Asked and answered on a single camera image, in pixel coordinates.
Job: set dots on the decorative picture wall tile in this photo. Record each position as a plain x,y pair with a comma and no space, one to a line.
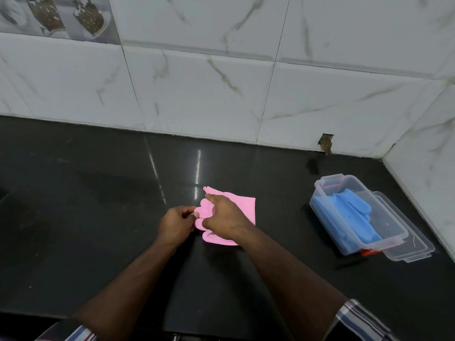
57,17

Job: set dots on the person's left thumb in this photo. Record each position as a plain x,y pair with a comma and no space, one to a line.
191,215

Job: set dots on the pink rubber glove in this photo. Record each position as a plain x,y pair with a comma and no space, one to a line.
245,207

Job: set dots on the person's left hand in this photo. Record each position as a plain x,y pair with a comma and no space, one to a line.
174,226

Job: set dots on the person's left forearm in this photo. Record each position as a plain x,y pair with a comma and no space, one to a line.
126,294

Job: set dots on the person's right hand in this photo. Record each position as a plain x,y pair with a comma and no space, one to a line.
224,217

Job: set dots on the blue rubber glove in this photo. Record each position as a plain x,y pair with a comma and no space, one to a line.
355,213

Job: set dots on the clear plastic container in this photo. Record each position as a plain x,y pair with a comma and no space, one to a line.
355,216

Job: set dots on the clear plastic container lid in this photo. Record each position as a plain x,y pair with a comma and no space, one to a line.
408,241

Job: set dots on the small red object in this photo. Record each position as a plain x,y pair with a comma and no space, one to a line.
369,252

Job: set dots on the person's right forearm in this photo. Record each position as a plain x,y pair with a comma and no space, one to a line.
288,280

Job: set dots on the striped shirt sleeve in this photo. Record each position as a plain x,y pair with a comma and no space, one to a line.
359,323
67,332

